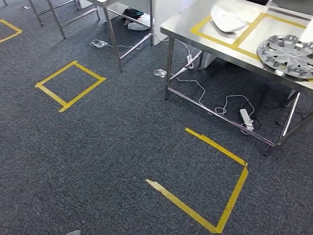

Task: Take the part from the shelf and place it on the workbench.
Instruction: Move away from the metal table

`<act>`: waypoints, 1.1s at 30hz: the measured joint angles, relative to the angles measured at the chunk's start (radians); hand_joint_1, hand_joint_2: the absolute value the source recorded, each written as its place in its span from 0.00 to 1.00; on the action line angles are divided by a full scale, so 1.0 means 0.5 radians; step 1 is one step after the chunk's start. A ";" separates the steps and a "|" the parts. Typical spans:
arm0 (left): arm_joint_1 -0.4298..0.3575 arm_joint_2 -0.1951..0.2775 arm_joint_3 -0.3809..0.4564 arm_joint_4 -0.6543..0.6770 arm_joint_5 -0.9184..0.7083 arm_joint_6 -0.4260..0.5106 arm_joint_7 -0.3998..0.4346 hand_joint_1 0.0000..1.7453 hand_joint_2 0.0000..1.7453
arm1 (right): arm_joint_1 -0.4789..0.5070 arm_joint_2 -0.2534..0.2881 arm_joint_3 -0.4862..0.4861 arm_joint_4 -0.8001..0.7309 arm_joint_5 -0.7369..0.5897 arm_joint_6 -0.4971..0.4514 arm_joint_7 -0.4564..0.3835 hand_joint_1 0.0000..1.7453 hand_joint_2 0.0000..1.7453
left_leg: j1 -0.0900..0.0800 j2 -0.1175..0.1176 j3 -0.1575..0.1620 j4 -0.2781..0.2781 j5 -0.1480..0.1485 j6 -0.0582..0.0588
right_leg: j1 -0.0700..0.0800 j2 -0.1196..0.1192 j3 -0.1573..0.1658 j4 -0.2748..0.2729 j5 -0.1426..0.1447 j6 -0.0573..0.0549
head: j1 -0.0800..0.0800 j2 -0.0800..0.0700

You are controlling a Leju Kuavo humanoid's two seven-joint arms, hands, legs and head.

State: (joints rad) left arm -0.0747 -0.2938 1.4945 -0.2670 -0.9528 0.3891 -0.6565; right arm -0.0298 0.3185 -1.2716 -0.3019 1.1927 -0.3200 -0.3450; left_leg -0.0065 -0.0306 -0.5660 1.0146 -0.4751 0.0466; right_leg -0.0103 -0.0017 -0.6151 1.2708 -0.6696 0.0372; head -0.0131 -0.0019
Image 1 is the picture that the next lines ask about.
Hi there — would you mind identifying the grey plastic wheel hubcap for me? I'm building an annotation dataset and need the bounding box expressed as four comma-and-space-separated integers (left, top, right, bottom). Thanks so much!
256, 34, 313, 79

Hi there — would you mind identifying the stainless steel workbench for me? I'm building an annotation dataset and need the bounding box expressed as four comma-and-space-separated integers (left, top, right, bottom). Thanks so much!
160, 0, 313, 157

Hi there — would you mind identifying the white curved car part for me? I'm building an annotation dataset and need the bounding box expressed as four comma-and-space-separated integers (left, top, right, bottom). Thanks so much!
210, 3, 248, 33

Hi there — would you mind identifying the white plastic bag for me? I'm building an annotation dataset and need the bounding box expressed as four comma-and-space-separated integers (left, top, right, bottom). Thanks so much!
124, 13, 155, 32

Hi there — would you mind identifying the metal-leg side table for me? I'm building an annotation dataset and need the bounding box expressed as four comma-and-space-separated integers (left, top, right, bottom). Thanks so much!
85, 0, 155, 73

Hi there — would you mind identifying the dark cloth bag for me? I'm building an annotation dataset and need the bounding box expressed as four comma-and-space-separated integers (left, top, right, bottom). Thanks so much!
122, 8, 145, 20

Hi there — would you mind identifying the thin white cable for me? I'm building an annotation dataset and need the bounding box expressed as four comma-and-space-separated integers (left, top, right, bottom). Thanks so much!
107, 41, 144, 51

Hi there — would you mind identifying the long white cable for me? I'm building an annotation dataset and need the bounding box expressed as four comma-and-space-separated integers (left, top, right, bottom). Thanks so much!
169, 72, 256, 118

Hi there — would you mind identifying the steel frame table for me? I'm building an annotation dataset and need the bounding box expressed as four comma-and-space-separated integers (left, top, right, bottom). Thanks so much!
27, 0, 101, 40

